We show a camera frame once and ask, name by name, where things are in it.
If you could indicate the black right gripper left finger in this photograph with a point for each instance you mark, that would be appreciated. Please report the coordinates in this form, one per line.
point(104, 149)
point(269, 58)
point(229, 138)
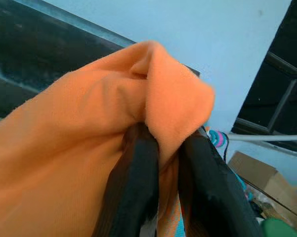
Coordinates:
point(131, 187)

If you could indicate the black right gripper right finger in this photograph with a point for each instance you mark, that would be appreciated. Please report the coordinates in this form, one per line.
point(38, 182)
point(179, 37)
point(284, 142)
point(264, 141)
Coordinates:
point(212, 187)

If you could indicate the orange cloth garment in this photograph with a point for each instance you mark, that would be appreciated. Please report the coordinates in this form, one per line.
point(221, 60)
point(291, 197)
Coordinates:
point(64, 138)

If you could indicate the colourful striped knit cloth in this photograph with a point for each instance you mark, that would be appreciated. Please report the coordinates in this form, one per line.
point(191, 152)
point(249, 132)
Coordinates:
point(218, 139)

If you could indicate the brown cardboard box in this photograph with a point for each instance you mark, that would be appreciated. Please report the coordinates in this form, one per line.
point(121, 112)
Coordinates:
point(269, 185)

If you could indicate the grey metal pipe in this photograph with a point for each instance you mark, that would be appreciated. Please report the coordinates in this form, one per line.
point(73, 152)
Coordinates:
point(267, 138)

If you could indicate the green plastic object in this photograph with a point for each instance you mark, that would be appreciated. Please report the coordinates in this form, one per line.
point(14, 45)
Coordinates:
point(281, 228)

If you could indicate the dark framed window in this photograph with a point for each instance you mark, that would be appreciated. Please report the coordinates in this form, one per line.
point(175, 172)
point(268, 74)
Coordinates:
point(276, 81)

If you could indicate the dark glass window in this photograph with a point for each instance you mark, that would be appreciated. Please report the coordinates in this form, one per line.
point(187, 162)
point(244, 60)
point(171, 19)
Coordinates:
point(37, 56)

